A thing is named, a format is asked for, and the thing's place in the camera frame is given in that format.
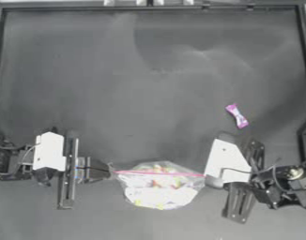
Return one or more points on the black table frame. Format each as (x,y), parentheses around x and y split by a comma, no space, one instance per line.
(76,7)

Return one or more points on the clear bag with pink zip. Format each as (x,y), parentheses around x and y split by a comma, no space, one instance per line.
(159,193)

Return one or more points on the white frame bracket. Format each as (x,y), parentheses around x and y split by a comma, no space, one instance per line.
(158,2)
(187,2)
(140,2)
(108,2)

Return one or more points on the purple candy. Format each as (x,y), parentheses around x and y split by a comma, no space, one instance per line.
(235,115)

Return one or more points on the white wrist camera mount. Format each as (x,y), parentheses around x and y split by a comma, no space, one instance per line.
(48,153)
(226,159)

